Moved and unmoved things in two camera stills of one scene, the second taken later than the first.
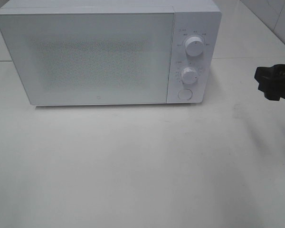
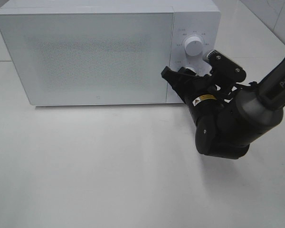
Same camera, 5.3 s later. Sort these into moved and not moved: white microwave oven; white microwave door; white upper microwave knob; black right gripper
Moved: black right gripper
Not moved: white microwave door; white upper microwave knob; white microwave oven
